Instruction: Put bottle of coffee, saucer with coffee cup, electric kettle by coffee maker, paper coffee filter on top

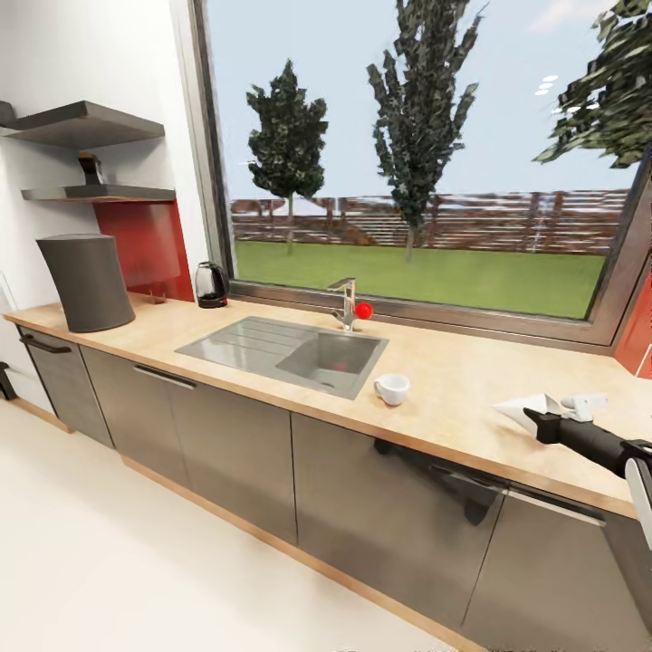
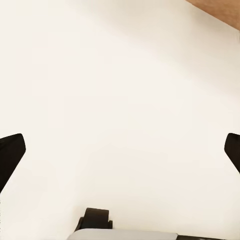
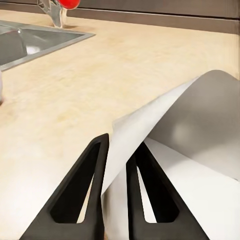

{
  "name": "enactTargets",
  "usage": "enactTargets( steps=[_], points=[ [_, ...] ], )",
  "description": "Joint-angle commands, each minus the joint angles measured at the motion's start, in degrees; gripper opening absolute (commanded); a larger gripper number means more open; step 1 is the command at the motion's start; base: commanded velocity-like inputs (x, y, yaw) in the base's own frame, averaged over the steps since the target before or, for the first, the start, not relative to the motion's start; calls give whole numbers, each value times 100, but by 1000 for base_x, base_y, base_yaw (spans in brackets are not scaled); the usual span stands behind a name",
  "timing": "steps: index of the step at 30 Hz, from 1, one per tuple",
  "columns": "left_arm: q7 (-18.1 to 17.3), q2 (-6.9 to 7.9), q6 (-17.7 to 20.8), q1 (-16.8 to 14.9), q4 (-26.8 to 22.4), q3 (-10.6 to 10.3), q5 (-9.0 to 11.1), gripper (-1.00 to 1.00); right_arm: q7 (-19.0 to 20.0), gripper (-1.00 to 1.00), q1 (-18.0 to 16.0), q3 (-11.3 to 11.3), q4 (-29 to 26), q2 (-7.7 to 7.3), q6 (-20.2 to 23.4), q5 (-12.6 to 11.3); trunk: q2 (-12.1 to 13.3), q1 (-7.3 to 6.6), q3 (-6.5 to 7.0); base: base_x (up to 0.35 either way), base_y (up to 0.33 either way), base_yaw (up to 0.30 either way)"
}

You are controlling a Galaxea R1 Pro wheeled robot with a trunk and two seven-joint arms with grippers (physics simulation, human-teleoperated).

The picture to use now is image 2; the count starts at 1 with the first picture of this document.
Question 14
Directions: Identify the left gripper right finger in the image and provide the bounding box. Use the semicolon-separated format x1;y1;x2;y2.
224;133;240;173

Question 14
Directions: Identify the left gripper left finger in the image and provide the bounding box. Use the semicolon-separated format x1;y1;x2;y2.
0;133;26;193

